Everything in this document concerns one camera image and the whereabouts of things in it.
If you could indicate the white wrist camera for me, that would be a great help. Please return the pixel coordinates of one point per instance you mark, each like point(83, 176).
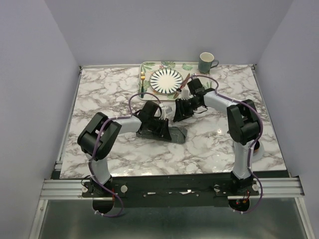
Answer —
point(164, 111)
point(184, 94)

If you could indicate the bronze knife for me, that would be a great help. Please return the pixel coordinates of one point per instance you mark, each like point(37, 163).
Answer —
point(183, 84)

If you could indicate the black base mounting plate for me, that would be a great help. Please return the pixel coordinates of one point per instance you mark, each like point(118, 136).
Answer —
point(190, 190)

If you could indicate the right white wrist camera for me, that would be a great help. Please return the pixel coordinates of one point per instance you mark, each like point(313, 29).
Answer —
point(184, 94)

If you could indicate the grey cloth napkin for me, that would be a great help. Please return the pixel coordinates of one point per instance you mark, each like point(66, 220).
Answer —
point(178, 135)

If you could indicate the aluminium frame rail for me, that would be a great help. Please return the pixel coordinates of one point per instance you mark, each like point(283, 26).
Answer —
point(72, 189)

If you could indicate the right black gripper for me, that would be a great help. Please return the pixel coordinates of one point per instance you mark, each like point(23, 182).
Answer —
point(180, 113)

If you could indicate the teal ceramic mug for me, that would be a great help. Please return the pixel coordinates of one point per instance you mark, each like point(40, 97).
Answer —
point(206, 62)

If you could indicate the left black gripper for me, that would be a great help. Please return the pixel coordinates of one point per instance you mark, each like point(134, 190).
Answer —
point(163, 131)

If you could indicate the gold green-handled fork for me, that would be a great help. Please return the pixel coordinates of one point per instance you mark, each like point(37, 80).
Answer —
point(142, 83)

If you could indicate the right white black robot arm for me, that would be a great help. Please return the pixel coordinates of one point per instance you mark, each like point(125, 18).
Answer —
point(244, 125)

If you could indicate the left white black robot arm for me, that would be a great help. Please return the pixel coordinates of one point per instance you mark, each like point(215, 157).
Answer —
point(100, 134)

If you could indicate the floral serving tray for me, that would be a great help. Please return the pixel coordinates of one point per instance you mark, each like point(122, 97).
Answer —
point(150, 66)

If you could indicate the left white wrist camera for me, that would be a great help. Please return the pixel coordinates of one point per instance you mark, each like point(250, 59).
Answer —
point(164, 111)

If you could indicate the small white saucer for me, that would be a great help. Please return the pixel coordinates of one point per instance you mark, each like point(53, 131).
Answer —
point(259, 154)

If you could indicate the striped white plate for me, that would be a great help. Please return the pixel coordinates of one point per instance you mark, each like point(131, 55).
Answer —
point(165, 81)

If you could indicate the orange black object on saucer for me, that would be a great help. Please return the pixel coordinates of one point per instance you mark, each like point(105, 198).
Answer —
point(256, 146)

